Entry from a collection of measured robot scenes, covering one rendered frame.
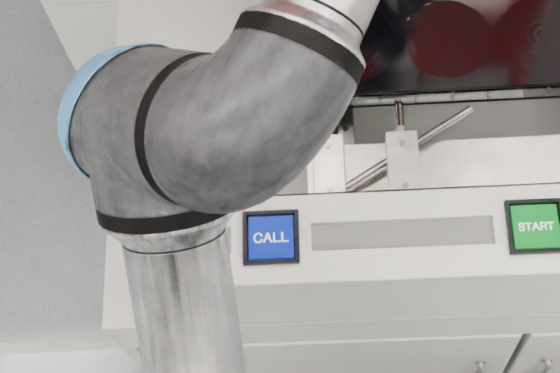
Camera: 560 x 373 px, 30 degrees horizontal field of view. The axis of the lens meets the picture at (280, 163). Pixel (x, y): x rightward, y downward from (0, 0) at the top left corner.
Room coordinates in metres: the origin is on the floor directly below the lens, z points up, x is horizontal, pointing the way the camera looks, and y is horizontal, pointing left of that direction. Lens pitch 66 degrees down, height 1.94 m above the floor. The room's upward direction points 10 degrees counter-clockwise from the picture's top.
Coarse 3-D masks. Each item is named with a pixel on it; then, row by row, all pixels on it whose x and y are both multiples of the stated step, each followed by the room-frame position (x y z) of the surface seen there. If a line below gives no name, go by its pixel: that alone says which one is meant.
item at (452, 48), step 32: (384, 0) 0.65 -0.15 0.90; (416, 0) 0.65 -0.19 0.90; (448, 0) 0.64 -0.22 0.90; (480, 0) 0.63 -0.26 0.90; (512, 0) 0.62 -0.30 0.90; (544, 0) 0.62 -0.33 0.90; (384, 32) 0.61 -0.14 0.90; (416, 32) 0.60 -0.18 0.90; (448, 32) 0.60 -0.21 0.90; (480, 32) 0.59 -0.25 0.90; (512, 32) 0.58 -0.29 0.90; (544, 32) 0.57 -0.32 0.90; (384, 64) 0.57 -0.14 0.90; (416, 64) 0.56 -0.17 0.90; (448, 64) 0.56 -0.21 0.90; (480, 64) 0.55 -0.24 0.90; (512, 64) 0.54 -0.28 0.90; (544, 64) 0.54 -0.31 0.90
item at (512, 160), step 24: (360, 144) 0.48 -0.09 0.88; (384, 144) 0.48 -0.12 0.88; (432, 144) 0.47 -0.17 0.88; (456, 144) 0.47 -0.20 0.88; (480, 144) 0.46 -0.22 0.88; (504, 144) 0.46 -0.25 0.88; (528, 144) 0.45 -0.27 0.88; (552, 144) 0.45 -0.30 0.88; (312, 168) 0.47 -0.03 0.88; (360, 168) 0.46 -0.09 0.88; (384, 168) 0.45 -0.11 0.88; (432, 168) 0.44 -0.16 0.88; (456, 168) 0.44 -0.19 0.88; (480, 168) 0.43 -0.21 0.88; (504, 168) 0.43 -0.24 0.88; (528, 168) 0.42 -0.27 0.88; (552, 168) 0.42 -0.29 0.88; (312, 192) 0.44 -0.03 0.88
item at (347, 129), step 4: (348, 108) 0.55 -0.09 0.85; (352, 108) 0.55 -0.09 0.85; (348, 112) 0.54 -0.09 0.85; (352, 112) 0.54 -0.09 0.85; (344, 116) 0.54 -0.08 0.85; (348, 116) 0.54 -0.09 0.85; (352, 116) 0.54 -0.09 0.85; (344, 120) 0.53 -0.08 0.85; (348, 120) 0.53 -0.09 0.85; (352, 120) 0.53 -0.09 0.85; (340, 124) 0.53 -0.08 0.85; (344, 124) 0.53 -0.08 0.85; (348, 124) 0.53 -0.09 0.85; (352, 124) 0.53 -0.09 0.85; (340, 128) 0.52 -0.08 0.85; (344, 128) 0.52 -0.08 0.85; (348, 128) 0.52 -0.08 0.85; (352, 128) 0.52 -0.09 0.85; (340, 132) 0.52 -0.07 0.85; (344, 132) 0.52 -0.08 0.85; (348, 132) 0.52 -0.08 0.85; (352, 132) 0.51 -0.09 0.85; (344, 136) 0.51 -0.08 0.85; (348, 136) 0.51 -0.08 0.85; (352, 136) 0.51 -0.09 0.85; (344, 140) 0.51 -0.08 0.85; (348, 140) 0.51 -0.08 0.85; (352, 140) 0.51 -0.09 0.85; (344, 144) 0.50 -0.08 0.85
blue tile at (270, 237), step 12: (252, 216) 0.39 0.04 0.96; (264, 216) 0.39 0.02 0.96; (276, 216) 0.38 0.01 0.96; (288, 216) 0.38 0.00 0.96; (252, 228) 0.38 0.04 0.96; (264, 228) 0.37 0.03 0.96; (276, 228) 0.37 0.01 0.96; (288, 228) 0.37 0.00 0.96; (252, 240) 0.36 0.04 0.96; (264, 240) 0.36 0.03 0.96; (276, 240) 0.36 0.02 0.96; (288, 240) 0.36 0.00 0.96; (252, 252) 0.35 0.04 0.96; (264, 252) 0.35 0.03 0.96; (276, 252) 0.35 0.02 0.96; (288, 252) 0.34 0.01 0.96
